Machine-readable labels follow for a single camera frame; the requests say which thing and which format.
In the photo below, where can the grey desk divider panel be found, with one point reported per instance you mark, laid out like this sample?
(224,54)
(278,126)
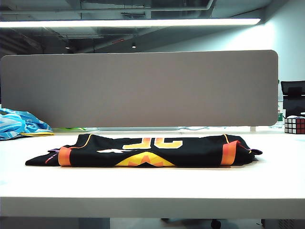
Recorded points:
(143,88)

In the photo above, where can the blue patterned cloth yellow trim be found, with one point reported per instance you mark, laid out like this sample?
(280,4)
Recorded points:
(14,126)

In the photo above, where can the green object behind divider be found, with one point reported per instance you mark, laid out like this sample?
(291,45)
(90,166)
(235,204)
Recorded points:
(76,129)

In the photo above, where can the small ceiling spot light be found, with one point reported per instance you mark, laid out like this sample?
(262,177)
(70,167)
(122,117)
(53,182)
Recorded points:
(133,45)

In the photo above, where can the white bottle green label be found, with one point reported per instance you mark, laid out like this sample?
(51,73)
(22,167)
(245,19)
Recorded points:
(280,114)

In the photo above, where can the Rubik's cube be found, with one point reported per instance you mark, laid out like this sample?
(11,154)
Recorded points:
(295,125)

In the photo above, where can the black office chair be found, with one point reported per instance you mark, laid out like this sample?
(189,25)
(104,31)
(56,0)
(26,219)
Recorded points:
(294,95)

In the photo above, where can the white divider bracket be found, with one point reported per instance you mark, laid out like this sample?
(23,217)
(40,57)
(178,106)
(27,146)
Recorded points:
(252,129)

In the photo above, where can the long ceiling light strip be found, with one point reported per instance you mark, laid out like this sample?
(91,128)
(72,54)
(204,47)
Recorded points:
(119,23)

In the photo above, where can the black basketball jersey number 35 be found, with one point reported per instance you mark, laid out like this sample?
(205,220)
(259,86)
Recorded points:
(143,155)

